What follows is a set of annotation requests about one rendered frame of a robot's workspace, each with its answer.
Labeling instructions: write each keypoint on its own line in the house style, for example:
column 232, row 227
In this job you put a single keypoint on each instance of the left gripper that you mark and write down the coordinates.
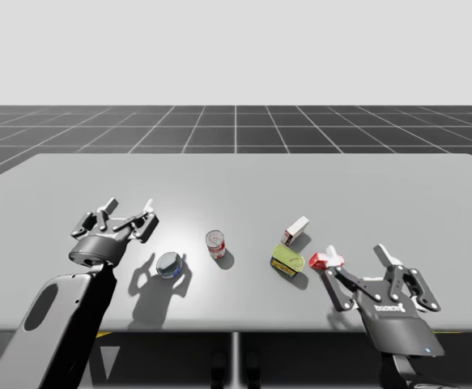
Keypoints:
column 96, row 246

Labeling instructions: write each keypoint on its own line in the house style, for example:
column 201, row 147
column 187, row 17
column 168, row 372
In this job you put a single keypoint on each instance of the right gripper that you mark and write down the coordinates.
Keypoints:
column 393, row 324

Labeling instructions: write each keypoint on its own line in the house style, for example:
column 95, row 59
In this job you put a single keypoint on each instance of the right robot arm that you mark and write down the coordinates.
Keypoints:
column 401, row 370

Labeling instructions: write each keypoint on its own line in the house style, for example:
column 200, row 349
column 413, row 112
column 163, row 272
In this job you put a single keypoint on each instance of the blue flat can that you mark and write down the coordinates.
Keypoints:
column 169, row 265

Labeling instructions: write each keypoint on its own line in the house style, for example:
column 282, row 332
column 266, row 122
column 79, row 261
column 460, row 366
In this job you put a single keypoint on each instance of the green and blue rectangular can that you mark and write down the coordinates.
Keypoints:
column 287, row 262

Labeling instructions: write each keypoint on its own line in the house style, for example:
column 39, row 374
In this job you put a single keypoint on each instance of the red and white carton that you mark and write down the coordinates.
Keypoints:
column 295, row 231

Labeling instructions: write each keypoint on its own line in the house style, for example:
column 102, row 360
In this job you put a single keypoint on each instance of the red and white can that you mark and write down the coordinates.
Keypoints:
column 215, row 244

